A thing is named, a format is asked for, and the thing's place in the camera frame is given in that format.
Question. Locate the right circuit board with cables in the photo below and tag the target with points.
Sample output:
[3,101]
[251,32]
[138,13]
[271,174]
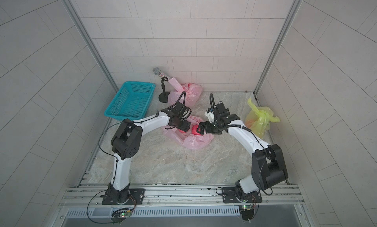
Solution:
[247,212]

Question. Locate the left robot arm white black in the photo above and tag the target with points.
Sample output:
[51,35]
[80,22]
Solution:
[126,142]

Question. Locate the microphone on black stand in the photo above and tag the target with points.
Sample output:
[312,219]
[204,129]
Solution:
[163,97]

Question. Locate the circuit board with cables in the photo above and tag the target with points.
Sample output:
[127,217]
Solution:
[120,215]
[247,212]

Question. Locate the aluminium rail frame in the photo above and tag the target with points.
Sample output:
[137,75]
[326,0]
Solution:
[283,203]

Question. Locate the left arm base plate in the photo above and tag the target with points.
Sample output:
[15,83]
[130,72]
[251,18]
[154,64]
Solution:
[126,196]

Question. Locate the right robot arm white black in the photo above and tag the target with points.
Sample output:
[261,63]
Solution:
[268,167]

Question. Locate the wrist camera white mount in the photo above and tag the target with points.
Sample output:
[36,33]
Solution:
[174,110]
[210,115]

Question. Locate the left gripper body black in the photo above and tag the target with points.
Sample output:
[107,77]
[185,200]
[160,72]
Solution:
[182,124]

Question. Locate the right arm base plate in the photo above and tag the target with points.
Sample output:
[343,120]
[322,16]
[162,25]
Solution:
[236,195]

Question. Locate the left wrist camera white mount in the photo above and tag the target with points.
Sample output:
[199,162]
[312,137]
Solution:
[174,110]

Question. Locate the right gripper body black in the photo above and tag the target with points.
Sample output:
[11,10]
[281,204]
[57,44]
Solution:
[214,128]

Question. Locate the yellow-green plastic bag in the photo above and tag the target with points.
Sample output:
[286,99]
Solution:
[259,119]

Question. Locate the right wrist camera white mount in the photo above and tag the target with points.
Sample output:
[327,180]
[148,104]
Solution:
[210,115]

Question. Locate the red apple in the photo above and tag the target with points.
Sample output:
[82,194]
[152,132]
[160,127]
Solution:
[194,130]

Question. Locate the left circuit board with cables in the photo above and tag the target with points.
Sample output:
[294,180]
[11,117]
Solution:
[120,215]

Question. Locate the teal plastic basket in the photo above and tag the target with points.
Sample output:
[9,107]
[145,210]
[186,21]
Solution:
[131,101]

